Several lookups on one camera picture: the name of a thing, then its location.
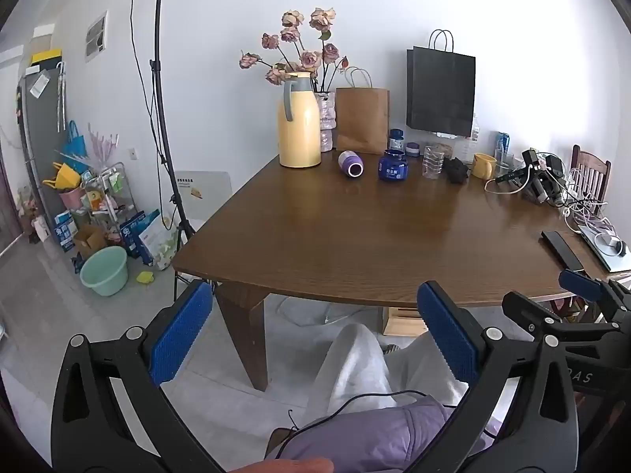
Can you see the brown paper bag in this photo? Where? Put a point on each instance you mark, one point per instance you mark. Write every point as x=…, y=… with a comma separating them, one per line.
x=362, y=120

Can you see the grey refrigerator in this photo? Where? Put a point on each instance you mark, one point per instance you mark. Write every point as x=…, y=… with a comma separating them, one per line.
x=42, y=123

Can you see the purple white bottle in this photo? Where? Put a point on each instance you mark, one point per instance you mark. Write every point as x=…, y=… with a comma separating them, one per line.
x=351, y=163

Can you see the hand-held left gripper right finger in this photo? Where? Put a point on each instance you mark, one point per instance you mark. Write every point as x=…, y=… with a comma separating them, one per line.
x=446, y=335

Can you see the yellow thermos jug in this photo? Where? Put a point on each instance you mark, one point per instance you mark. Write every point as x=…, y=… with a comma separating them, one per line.
x=298, y=128

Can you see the black paper bag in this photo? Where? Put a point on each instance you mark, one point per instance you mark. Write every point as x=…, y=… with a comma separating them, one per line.
x=439, y=91

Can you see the small purple lid jar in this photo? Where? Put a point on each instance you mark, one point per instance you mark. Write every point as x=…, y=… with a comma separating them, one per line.
x=412, y=149

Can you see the ribbed clear vase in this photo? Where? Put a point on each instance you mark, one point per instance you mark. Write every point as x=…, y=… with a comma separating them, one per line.
x=327, y=120

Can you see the clear glass cup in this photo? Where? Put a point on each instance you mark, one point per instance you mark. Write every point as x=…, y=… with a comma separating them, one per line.
x=504, y=162

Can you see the silver laptop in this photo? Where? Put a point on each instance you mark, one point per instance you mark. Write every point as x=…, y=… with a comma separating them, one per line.
x=607, y=249

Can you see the blue tote bag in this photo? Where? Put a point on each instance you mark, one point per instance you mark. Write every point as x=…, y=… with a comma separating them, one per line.
x=75, y=145

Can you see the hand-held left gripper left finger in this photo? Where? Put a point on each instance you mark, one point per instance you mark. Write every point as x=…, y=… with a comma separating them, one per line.
x=182, y=336

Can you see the yellow mug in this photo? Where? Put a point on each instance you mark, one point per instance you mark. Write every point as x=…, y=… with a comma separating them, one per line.
x=483, y=165

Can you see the clear plastic bottle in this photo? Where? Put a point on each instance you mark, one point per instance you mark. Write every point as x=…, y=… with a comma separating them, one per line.
x=474, y=130

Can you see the dried pink roses bouquet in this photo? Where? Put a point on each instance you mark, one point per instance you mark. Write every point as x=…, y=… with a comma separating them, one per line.
x=300, y=51

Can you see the ribbed clear glass tumbler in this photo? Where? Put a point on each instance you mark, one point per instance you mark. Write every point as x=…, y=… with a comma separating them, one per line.
x=433, y=161

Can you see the black light stand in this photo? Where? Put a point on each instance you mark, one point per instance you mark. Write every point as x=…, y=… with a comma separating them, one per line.
x=160, y=103

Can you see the blue glass jar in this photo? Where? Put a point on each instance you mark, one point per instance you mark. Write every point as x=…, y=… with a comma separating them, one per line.
x=393, y=165

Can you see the light wooden box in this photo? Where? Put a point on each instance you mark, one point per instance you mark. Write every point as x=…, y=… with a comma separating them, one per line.
x=402, y=322

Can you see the white and green printed bag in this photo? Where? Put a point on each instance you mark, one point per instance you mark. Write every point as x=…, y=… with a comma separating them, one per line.
x=158, y=244

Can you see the cardboard box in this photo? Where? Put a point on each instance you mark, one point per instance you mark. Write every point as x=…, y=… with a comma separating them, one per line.
x=89, y=241

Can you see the wooden chair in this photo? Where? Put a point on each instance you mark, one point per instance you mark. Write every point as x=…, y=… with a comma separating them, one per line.
x=590, y=167

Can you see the person's purple jacket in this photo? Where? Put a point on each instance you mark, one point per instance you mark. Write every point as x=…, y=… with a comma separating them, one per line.
x=374, y=438

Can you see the person's grey trouser leg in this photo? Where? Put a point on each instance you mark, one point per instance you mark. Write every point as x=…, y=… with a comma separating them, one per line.
x=419, y=369
x=352, y=369

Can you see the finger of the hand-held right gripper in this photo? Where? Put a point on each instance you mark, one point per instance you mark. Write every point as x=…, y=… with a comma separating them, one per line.
x=581, y=285
x=527, y=309

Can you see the green plastic basin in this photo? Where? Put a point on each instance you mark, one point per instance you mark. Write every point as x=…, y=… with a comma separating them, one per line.
x=104, y=271

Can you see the person's left hand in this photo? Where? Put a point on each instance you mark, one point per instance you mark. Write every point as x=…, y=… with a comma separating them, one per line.
x=286, y=466

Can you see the pile of black chargers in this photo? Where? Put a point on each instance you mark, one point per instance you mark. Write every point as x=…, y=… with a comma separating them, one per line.
x=540, y=177

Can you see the wooden table leg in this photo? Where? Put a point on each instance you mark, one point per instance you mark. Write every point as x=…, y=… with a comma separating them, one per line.
x=244, y=335

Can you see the black crumpled cloth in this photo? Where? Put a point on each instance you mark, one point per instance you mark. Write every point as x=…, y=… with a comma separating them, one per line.
x=457, y=171

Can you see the black phone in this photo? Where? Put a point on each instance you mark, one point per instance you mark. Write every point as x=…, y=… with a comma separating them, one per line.
x=562, y=251

